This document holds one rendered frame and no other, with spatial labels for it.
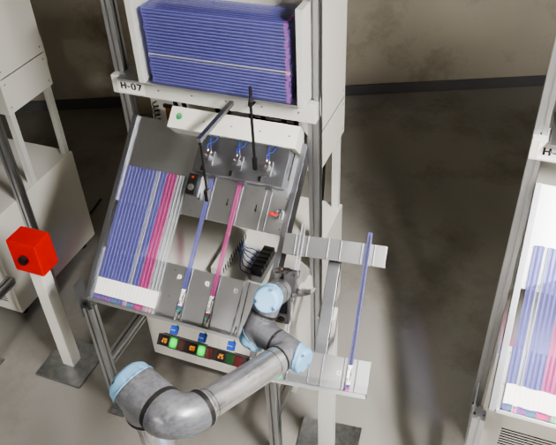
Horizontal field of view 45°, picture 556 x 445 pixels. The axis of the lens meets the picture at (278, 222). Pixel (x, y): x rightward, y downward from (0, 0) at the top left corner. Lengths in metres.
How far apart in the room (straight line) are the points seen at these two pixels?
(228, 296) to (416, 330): 1.26
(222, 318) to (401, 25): 3.16
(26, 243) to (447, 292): 2.03
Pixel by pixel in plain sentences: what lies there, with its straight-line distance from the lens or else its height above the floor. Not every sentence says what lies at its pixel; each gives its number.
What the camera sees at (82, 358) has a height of 0.01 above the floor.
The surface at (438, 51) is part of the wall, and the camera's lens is 5.16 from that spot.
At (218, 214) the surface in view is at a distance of 2.38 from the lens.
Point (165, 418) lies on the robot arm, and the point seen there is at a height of 1.18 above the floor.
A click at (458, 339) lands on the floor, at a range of 3.32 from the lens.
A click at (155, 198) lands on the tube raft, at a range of 2.48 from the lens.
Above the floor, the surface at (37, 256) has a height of 0.73.
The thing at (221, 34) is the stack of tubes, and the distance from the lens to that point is 2.19.
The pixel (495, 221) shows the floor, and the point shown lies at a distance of 4.03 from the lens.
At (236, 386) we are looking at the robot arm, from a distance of 1.67.
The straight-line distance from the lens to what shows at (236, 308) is 2.32.
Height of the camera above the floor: 2.45
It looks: 39 degrees down
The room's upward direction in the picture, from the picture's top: 3 degrees counter-clockwise
